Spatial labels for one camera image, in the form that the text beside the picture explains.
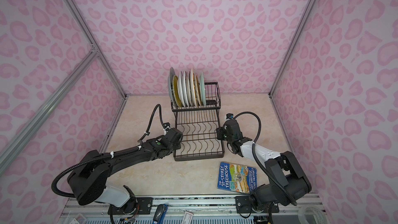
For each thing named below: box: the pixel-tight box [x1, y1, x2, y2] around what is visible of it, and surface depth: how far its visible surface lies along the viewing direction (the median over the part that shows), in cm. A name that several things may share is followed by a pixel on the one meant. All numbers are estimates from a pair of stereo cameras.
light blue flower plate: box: [199, 71, 207, 106], surface depth 78 cm
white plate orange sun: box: [182, 71, 190, 108], surface depth 76 cm
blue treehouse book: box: [217, 161, 258, 194], surface depth 81 cm
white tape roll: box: [297, 205, 328, 224], surface depth 70 cm
